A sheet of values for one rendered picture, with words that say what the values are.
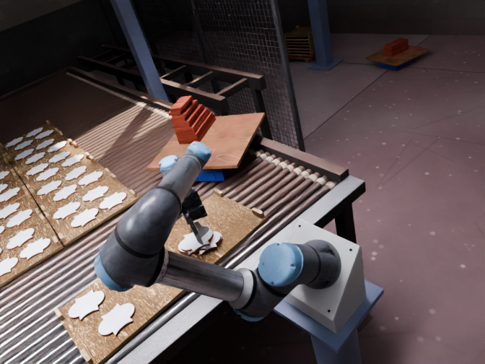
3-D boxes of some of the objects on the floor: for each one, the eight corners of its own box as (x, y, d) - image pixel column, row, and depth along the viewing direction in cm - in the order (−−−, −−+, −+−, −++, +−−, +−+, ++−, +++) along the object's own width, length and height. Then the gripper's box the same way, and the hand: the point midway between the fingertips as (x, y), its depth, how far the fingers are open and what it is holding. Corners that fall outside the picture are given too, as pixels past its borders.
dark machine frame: (291, 192, 323) (264, 75, 265) (256, 218, 308) (220, 100, 250) (138, 118, 537) (105, 44, 479) (113, 131, 522) (76, 56, 464)
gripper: (204, 200, 137) (220, 240, 148) (186, 176, 152) (202, 214, 163) (182, 211, 135) (200, 251, 146) (166, 186, 150) (183, 223, 161)
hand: (195, 235), depth 154 cm, fingers open, 14 cm apart
